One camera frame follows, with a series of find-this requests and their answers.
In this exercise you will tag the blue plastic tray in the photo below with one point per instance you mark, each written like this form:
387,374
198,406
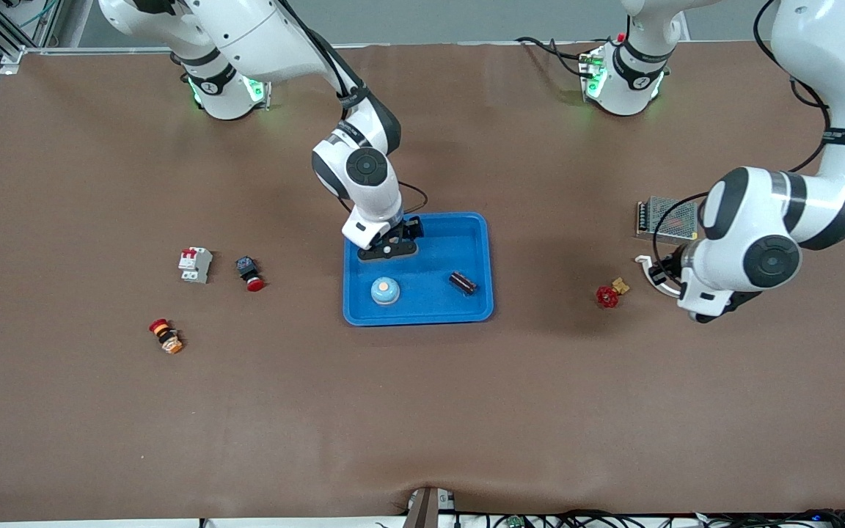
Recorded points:
430,308

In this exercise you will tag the dark brown cylindrical capacitor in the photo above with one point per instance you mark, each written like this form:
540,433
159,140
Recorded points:
463,283

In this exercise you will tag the grey table edge bracket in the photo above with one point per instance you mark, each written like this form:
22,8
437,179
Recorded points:
426,510

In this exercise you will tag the red yellow emergency stop button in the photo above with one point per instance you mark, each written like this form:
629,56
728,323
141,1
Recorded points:
166,336

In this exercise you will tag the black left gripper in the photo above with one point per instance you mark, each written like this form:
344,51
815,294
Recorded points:
672,265

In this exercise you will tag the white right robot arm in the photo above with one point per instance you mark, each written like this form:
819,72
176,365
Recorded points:
364,169

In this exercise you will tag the white curved plastic clip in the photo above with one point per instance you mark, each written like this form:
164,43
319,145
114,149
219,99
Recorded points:
642,265

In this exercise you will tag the black red push button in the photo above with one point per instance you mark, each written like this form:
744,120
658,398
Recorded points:
249,273

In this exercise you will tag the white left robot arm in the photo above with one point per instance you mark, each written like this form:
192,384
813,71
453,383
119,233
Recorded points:
760,220

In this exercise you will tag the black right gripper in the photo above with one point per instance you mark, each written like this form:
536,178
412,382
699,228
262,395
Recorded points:
412,228

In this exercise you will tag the light blue call bell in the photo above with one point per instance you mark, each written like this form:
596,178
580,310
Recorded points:
385,292

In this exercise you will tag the metal mesh power supply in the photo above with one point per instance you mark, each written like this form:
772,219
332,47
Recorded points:
668,216

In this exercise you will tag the white red circuit breaker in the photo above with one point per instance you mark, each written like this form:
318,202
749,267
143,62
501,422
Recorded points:
195,265

